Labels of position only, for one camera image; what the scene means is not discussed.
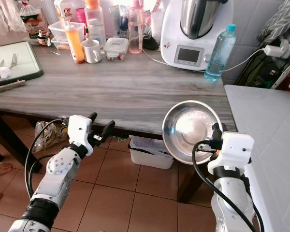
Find clear container white lid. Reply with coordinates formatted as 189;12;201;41
104;37;130;61

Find pink clear bottle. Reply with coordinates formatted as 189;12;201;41
128;0;145;54

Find printed plastic bag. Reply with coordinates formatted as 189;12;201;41
34;121;63;153

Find round steel plate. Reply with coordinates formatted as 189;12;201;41
162;100;224;165

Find white plastic bin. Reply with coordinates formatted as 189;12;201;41
129;136;175;170

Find pink plastic cup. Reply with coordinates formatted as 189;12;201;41
75;7;87;25

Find small black case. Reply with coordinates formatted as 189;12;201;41
143;36;160;50

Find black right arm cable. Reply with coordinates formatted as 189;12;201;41
192;140;264;232

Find grey patterned cloth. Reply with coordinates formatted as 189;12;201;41
259;0;290;44

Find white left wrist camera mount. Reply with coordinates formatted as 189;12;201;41
68;115;93;155

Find clear plastic box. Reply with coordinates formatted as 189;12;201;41
47;21;83;50

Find grey wooden table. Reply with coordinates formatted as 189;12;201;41
0;41;237;203

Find glass cutting board green rim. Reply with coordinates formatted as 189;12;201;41
0;41;44;87

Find printed snack bag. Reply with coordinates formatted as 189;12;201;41
18;0;51;39

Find white kitchen cooking machine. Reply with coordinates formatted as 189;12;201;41
160;0;235;72

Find clear glass bottle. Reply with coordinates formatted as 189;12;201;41
109;5;130;38

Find white printed carton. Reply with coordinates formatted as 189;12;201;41
56;0;78;22

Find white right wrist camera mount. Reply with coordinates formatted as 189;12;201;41
207;131;255;175

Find white folding table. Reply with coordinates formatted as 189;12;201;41
224;85;290;232

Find clear bottle orange cap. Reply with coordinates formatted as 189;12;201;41
85;0;107;49

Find white mug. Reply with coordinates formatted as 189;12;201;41
81;39;103;64

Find black bag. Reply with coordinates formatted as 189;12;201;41
234;48;290;90

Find blue clear water bottle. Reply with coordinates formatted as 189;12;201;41
204;23;237;83

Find orange sauce squeeze bottle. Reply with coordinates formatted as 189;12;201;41
65;21;86;64

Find wooden stick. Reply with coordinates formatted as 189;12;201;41
0;79;27;93

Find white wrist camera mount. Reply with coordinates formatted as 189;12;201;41
68;115;93;155
207;131;255;175

